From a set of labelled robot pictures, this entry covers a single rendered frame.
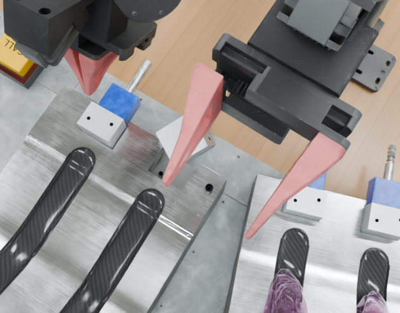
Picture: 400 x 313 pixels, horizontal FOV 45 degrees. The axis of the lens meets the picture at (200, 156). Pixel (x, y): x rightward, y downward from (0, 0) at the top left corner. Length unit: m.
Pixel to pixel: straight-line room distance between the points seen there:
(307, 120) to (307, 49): 0.05
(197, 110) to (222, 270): 0.43
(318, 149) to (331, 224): 0.39
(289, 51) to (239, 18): 0.52
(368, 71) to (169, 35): 0.32
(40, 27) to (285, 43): 0.19
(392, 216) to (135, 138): 0.35
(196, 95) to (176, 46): 0.50
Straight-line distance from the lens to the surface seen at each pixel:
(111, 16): 0.44
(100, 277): 0.64
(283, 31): 0.31
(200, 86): 0.30
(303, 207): 0.64
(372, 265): 0.69
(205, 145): 0.60
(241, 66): 0.31
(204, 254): 0.70
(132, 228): 0.63
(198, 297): 0.70
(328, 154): 0.30
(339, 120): 0.31
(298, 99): 0.30
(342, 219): 0.68
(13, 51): 0.80
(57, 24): 0.40
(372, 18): 0.36
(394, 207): 0.69
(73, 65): 0.51
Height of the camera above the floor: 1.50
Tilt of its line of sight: 75 degrees down
